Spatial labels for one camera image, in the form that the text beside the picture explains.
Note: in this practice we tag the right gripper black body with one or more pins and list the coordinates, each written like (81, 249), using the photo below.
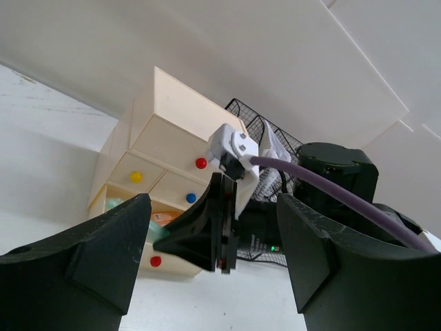
(228, 238)

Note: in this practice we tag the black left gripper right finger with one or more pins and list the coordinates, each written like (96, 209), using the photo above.
(345, 280)

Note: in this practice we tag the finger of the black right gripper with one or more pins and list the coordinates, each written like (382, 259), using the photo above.
(196, 233)

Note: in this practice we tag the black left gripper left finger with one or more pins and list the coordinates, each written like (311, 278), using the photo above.
(79, 279)

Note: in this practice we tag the green transparent correction tape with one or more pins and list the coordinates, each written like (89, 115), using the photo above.
(138, 210)

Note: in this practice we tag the drawer blue knob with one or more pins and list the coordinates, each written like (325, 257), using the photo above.
(191, 198)

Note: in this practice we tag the drawer red knob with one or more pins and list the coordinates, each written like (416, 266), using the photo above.
(201, 163)
(156, 258)

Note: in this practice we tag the white paper manual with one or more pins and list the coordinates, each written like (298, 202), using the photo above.
(272, 180)

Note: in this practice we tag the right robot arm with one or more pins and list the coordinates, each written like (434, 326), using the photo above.
(399, 232)

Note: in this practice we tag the cream drawer cabinet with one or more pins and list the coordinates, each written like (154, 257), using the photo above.
(161, 134)

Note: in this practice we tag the black wire mesh organizer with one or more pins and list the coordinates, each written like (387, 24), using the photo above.
(259, 238)

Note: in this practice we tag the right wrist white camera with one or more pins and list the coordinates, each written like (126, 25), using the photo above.
(230, 151)

